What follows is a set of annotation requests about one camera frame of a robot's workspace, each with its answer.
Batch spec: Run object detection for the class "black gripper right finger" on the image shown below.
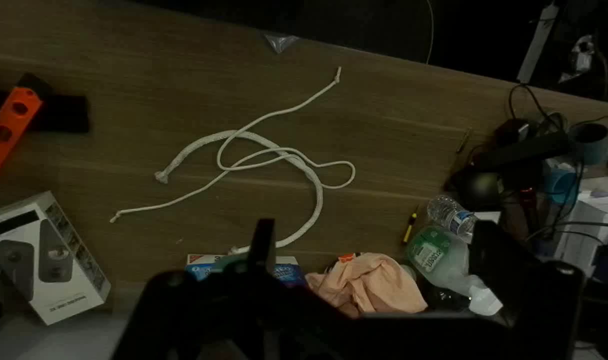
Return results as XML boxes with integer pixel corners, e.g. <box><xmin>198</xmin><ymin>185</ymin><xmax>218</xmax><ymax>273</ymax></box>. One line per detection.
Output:
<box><xmin>450</xmin><ymin>221</ymin><xmax>586</xmax><ymax>360</ymax></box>

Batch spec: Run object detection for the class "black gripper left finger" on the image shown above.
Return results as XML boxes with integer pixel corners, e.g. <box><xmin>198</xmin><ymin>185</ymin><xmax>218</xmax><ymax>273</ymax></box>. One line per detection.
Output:
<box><xmin>112</xmin><ymin>218</ymin><xmax>321</xmax><ymax>360</ymax></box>

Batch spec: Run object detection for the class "thin white cord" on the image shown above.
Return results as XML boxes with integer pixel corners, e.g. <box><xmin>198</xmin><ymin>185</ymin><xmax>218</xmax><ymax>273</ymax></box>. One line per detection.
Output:
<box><xmin>109</xmin><ymin>63</ymin><xmax>358</xmax><ymax>225</ymax></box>

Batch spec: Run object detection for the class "blue cardboard box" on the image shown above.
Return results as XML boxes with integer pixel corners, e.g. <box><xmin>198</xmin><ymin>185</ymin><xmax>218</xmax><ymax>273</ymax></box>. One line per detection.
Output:
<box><xmin>184</xmin><ymin>249</ymin><xmax>308</xmax><ymax>290</ymax></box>

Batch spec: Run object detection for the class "white flat box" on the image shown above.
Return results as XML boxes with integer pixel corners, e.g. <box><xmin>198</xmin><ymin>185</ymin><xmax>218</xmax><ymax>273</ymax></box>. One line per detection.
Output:
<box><xmin>556</xmin><ymin>174</ymin><xmax>608</xmax><ymax>275</ymax></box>

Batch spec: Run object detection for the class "white box with device print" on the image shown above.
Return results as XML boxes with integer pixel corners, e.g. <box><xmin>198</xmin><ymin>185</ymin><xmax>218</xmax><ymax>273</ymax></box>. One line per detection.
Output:
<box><xmin>0</xmin><ymin>189</ymin><xmax>114</xmax><ymax>328</ymax></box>

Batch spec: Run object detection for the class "orange block with holes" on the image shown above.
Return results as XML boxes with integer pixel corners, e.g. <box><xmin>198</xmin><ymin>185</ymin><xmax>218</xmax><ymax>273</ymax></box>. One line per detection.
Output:
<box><xmin>0</xmin><ymin>84</ymin><xmax>45</xmax><ymax>183</ymax></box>

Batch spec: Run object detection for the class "green spray bottle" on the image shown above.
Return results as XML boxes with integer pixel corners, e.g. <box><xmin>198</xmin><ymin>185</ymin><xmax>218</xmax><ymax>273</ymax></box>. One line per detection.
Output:
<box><xmin>402</xmin><ymin>224</ymin><xmax>507</xmax><ymax>318</ymax></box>

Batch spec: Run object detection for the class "small blue container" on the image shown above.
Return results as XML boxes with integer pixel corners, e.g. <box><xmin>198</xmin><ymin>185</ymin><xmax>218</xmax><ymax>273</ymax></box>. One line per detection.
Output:
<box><xmin>542</xmin><ymin>162</ymin><xmax>582</xmax><ymax>208</ymax></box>

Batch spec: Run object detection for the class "clear water bottle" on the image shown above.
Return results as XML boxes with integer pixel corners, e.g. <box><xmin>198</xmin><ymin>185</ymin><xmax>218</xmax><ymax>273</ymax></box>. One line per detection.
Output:
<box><xmin>426</xmin><ymin>192</ymin><xmax>481</xmax><ymax>244</ymax></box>

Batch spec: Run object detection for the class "yellow pen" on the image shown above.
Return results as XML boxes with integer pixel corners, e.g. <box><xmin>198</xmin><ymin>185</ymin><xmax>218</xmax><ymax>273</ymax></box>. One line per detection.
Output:
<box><xmin>401</xmin><ymin>210</ymin><xmax>421</xmax><ymax>246</ymax></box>

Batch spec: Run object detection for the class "pink cloth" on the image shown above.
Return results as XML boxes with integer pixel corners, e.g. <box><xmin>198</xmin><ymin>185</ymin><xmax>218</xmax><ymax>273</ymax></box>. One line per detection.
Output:
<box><xmin>305</xmin><ymin>249</ymin><xmax>431</xmax><ymax>320</ymax></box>

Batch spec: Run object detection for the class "black flat piece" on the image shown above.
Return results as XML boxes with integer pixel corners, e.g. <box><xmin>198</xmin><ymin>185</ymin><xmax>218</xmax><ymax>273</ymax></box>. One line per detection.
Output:
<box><xmin>0</xmin><ymin>69</ymin><xmax>93</xmax><ymax>136</ymax></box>

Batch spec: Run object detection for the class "small white adapter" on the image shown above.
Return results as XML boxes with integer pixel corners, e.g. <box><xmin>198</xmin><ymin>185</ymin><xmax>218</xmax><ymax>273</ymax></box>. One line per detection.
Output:
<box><xmin>571</xmin><ymin>33</ymin><xmax>601</xmax><ymax>73</ymax></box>

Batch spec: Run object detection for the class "white flat strip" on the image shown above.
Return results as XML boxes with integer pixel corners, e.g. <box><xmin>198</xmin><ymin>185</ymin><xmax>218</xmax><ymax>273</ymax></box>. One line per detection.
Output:
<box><xmin>514</xmin><ymin>2</ymin><xmax>561</xmax><ymax>85</ymax></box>

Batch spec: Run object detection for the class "clear plastic scrap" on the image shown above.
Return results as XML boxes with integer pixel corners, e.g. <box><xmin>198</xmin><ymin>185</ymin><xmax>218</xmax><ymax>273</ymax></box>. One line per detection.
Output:
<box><xmin>263</xmin><ymin>30</ymin><xmax>300</xmax><ymax>55</ymax></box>

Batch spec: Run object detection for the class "black cable bundle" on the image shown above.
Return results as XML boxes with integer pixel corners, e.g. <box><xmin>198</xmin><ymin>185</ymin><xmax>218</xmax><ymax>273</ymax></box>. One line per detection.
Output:
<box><xmin>504</xmin><ymin>79</ymin><xmax>608</xmax><ymax>170</ymax></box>

